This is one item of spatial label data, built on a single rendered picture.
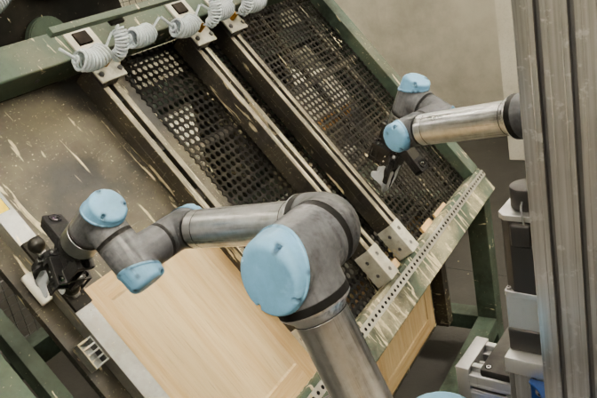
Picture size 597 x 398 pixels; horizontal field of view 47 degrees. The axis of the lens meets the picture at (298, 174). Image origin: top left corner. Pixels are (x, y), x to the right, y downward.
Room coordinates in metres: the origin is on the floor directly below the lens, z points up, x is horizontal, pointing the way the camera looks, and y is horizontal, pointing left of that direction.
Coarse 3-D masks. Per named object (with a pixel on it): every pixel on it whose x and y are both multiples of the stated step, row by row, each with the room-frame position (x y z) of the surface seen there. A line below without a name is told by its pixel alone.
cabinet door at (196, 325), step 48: (96, 288) 1.50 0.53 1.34; (192, 288) 1.64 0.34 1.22; (240, 288) 1.71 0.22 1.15; (144, 336) 1.46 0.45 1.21; (192, 336) 1.53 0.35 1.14; (240, 336) 1.59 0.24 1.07; (288, 336) 1.67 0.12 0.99; (192, 384) 1.42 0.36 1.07; (240, 384) 1.48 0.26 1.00; (288, 384) 1.55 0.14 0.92
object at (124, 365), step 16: (0, 192) 1.55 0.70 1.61; (0, 224) 1.49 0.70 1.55; (16, 224) 1.51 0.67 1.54; (16, 240) 1.47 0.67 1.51; (64, 304) 1.42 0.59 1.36; (80, 320) 1.40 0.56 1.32; (96, 320) 1.41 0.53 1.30; (96, 336) 1.38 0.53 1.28; (112, 336) 1.40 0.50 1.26; (112, 352) 1.37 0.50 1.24; (128, 352) 1.39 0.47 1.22; (112, 368) 1.36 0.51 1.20; (128, 368) 1.36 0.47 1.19; (144, 368) 1.38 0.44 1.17; (128, 384) 1.34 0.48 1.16; (144, 384) 1.34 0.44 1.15
